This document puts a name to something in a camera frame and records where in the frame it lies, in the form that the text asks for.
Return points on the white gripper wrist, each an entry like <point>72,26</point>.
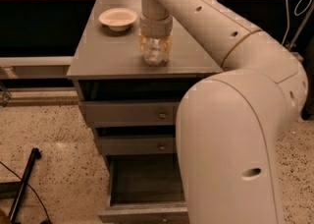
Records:
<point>155,27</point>

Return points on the grey wooden drawer cabinet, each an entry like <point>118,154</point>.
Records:
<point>108,67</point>

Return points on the black metal stand leg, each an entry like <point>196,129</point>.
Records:
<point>16,190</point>

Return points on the grey middle drawer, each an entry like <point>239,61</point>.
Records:
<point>133,146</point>

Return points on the clear plastic water bottle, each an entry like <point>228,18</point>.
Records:
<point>154,51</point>

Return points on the grey open bottom drawer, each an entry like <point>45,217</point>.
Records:
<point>146,187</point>

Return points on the grey top drawer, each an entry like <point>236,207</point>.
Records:
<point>128,113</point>

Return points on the beige paper bowl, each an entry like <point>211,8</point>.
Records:
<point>118,19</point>

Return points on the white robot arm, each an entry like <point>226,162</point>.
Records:
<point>228,124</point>

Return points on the thin metal support rod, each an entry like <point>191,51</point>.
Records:
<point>301,27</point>

